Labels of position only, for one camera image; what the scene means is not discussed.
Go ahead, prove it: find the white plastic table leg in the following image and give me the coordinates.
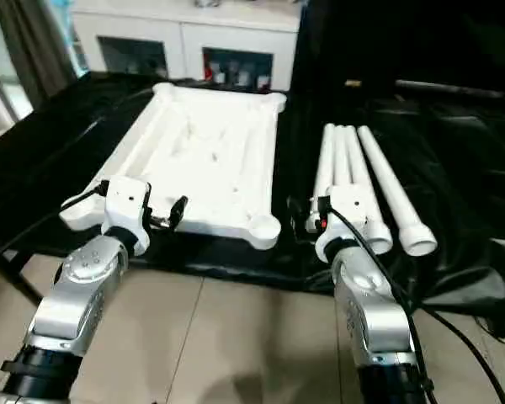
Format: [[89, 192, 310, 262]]
[[312, 123, 336, 199], [334, 125, 350, 189], [344, 125, 393, 256], [356, 125, 438, 257]]

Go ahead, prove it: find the white plastic table top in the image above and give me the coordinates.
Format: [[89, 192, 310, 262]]
[[58, 82, 288, 250]]

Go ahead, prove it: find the black glossy mat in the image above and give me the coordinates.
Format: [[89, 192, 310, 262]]
[[0, 71, 505, 338]]

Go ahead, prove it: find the black metal table leg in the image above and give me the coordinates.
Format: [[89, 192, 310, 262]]
[[0, 247, 43, 304]]

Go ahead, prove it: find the white cabinet with glass doors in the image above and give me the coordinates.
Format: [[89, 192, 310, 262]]
[[69, 0, 302, 92]]

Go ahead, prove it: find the black long pole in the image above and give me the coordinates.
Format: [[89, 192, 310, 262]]
[[395, 78, 505, 102]]

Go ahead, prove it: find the black backdrop cloth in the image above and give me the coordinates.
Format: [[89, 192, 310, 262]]
[[292, 0, 505, 92]]

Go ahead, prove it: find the grey brown curtain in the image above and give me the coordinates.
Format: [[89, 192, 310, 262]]
[[0, 0, 79, 110]]

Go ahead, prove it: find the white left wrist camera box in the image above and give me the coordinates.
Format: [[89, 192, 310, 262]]
[[100, 176, 153, 258]]

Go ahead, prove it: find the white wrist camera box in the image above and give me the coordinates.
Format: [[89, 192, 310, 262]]
[[306, 184, 369, 262], [100, 176, 153, 258]]

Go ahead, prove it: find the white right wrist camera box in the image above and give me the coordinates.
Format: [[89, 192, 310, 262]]
[[306, 184, 369, 262]]

